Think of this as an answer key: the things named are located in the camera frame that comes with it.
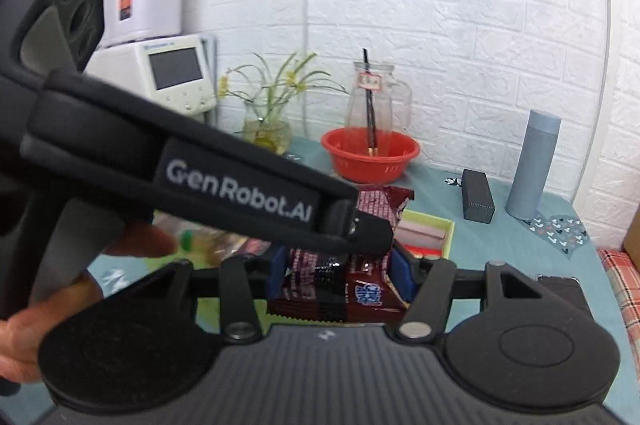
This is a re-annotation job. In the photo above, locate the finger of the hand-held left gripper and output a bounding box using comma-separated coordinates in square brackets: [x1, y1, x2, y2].
[320, 199, 396, 256]

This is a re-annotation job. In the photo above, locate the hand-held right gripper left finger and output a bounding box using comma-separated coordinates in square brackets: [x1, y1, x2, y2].
[142, 246, 289, 340]

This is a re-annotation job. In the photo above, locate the black straw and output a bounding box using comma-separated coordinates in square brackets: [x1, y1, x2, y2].
[362, 48, 378, 156]

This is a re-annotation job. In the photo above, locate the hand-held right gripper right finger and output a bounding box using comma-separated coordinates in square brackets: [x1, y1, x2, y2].
[391, 249, 547, 340]

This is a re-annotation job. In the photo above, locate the teal tablecloth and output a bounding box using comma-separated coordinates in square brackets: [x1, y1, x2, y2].
[87, 137, 632, 411]

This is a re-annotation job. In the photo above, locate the dark smartphone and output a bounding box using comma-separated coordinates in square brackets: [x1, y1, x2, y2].
[537, 274, 587, 314]

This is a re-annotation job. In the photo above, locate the glass vase with plants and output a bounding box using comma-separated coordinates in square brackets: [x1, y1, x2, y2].
[217, 52, 349, 156]

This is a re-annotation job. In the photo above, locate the grey-blue bottle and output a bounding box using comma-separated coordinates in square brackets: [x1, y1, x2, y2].
[504, 109, 563, 222]

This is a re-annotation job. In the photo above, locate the brown cardboard box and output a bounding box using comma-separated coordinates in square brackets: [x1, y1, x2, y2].
[622, 204, 640, 267]

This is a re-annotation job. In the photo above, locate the glass pitcher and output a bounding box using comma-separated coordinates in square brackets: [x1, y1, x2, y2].
[344, 61, 414, 156]

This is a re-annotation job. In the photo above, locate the red plastic basket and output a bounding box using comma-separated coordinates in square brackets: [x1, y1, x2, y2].
[320, 127, 422, 186]

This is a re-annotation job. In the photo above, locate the white device with screen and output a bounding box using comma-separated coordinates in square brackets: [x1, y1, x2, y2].
[87, 32, 219, 122]

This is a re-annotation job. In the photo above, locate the round cake packet green band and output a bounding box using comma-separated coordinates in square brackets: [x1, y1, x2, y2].
[177, 229, 227, 267]

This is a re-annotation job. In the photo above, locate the dark red snack packet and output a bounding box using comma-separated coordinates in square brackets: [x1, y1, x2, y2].
[267, 185, 417, 322]

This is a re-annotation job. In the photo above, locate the green cardboard box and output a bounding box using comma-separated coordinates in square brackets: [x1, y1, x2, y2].
[150, 209, 457, 338]

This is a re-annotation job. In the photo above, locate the black speaker box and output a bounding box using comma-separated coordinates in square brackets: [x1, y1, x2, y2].
[460, 168, 496, 225]

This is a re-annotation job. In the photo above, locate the person's left hand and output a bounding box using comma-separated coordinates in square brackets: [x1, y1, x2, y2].
[0, 224, 177, 381]

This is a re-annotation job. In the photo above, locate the plaid cloth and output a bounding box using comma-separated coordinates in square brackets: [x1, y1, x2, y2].
[597, 247, 640, 358]

